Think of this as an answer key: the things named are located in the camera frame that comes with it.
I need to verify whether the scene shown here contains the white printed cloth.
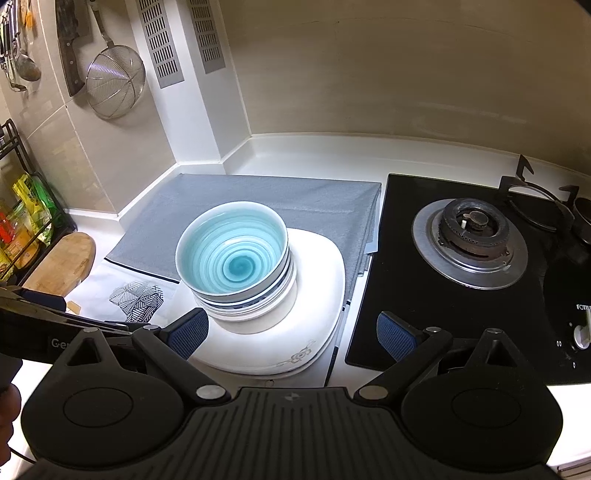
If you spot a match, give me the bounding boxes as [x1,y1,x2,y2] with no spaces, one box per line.
[65,261,356,389]

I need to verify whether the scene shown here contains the grey vent grille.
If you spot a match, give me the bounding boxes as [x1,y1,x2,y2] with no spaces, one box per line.
[187,0,228,75]
[135,0,182,90]

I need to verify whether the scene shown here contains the round metal stove burner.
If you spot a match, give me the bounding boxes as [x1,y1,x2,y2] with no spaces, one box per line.
[412,198,529,291]

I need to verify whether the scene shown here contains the stove knob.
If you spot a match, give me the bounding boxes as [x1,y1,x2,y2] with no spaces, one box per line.
[573,307,591,352]

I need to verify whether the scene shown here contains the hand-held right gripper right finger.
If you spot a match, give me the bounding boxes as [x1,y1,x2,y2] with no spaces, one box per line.
[352,311,519,404]

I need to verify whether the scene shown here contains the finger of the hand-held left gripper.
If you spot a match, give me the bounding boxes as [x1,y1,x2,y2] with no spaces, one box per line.
[0,285,68,312]
[55,313,141,336]

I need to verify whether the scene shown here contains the metal mesh strainer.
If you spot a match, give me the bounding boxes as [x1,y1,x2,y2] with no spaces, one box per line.
[85,2,147,120]

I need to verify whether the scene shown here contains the white bowl blue pattern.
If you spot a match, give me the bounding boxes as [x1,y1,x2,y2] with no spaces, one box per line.
[188,240,294,311]

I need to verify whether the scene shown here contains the black gas stove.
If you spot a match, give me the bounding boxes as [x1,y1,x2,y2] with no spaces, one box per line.
[345,173,591,387]

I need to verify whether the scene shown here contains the teal swirl bowl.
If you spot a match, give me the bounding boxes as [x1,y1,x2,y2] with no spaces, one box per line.
[175,202,290,297]

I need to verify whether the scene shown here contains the yellow green snack packet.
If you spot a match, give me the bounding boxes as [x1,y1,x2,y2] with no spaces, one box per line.
[13,174,45,223]

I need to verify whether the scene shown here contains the black wire spice rack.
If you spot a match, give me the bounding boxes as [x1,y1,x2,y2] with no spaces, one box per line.
[0,119,79,283]

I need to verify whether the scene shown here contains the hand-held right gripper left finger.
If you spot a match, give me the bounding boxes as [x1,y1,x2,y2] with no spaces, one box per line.
[67,307,232,404]

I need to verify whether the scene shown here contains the black pan support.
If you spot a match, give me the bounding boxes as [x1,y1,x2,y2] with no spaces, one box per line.
[499,154,581,232]

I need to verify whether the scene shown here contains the metal spoon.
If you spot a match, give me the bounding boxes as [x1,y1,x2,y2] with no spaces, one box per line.
[2,28,28,92]

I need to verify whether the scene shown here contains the large white flower plate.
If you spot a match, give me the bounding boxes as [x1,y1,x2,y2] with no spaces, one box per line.
[198,258,348,380]

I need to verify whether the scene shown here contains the large cooking oil bottle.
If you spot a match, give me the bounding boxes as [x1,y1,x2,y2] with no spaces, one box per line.
[0,210,40,269]

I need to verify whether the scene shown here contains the small white flower plate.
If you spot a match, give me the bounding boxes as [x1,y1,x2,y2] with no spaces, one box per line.
[189,228,347,373]

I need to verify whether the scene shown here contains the metal ladle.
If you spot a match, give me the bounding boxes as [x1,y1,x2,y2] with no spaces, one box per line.
[14,0,42,83]

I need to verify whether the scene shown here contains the person's left hand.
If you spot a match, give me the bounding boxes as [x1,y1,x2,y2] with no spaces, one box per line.
[0,383,23,446]

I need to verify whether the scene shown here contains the grey mat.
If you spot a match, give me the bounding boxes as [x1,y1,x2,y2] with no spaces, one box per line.
[105,173,383,284]

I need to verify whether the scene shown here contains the wooden cutting board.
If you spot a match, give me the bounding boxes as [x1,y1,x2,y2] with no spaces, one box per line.
[22,232,97,296]

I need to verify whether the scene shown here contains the cream plain bowl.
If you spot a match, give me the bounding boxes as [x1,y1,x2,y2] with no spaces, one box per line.
[202,268,299,334]

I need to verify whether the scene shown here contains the wooden handle cleaver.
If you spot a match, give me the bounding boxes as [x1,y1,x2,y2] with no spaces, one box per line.
[55,0,93,98]

